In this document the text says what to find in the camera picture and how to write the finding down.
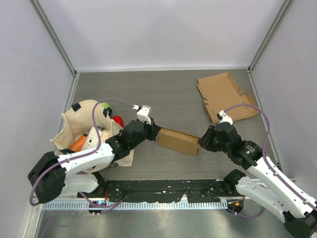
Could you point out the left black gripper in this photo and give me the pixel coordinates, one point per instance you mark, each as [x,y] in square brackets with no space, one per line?
[153,129]

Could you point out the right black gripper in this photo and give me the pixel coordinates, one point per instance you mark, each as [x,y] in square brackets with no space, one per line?
[205,141]

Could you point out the brown cardboard box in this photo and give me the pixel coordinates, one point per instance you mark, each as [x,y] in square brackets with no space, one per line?
[178,141]
[220,92]

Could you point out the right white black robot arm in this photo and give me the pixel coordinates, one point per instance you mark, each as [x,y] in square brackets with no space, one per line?
[293,207]

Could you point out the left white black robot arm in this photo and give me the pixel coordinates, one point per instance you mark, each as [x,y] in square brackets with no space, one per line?
[54,175]

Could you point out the red round item in bag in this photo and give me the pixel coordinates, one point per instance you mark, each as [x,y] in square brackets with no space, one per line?
[118,120]

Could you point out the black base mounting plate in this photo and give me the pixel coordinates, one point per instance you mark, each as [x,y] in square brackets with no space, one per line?
[164,191]

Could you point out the beige canvas tote bag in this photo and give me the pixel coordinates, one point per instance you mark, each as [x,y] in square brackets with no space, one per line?
[78,121]

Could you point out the orange item in bag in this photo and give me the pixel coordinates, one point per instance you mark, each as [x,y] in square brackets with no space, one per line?
[78,144]

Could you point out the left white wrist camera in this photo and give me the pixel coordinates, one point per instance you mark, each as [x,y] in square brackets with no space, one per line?
[143,113]

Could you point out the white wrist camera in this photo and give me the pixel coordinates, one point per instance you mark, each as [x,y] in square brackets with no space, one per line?
[143,113]
[223,117]

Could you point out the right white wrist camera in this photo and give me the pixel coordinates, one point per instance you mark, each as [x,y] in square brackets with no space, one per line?
[223,117]

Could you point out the white slotted cable duct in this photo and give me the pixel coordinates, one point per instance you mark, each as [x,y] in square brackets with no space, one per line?
[125,206]

